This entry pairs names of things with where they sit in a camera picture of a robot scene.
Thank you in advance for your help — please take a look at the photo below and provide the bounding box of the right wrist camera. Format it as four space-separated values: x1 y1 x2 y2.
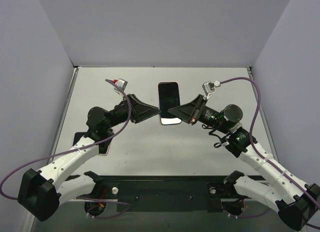
202 80 221 100

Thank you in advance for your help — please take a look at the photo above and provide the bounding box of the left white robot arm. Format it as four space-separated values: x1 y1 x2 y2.
17 94 160 222

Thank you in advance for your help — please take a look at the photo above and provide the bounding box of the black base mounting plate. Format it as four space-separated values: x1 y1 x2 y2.
82 170 256 214

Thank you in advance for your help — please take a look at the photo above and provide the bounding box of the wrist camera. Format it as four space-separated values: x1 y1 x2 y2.
113 78 128 97
202 80 221 100

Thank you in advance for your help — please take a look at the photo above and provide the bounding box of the black phone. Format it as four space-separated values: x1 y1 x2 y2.
158 81 182 126

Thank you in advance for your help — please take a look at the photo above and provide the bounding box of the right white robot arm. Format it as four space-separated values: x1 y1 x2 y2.
168 95 320 231

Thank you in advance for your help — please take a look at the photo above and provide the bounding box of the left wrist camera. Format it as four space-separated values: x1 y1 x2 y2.
113 78 128 97

